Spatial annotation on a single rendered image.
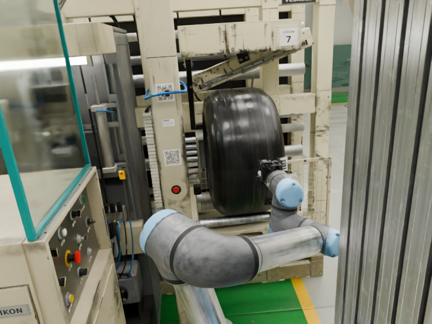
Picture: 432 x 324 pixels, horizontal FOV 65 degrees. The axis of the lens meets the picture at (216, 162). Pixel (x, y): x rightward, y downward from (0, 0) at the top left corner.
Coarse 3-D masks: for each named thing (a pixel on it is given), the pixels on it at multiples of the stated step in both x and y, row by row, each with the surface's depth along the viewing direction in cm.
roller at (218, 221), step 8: (224, 216) 161; (232, 216) 160; (240, 216) 160; (248, 216) 160; (256, 216) 160; (264, 216) 160; (208, 224) 158; (216, 224) 158; (224, 224) 159; (232, 224) 160
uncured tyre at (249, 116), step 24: (216, 96) 148; (240, 96) 146; (264, 96) 147; (216, 120) 139; (240, 120) 138; (264, 120) 138; (216, 144) 137; (240, 144) 135; (264, 144) 136; (216, 168) 138; (240, 168) 136; (216, 192) 144; (240, 192) 141
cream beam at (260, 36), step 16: (192, 32) 162; (208, 32) 163; (224, 32) 164; (240, 32) 164; (256, 32) 165; (272, 32) 166; (192, 48) 164; (208, 48) 165; (224, 48) 166; (240, 48) 167; (256, 48) 167; (272, 48) 168; (288, 48) 169
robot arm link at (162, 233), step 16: (160, 224) 72; (176, 224) 70; (192, 224) 69; (144, 240) 73; (160, 240) 69; (176, 240) 66; (160, 256) 69; (160, 272) 74; (176, 288) 78; (192, 288) 76; (208, 288) 80; (192, 304) 79; (208, 304) 80; (192, 320) 83; (208, 320) 82; (224, 320) 88
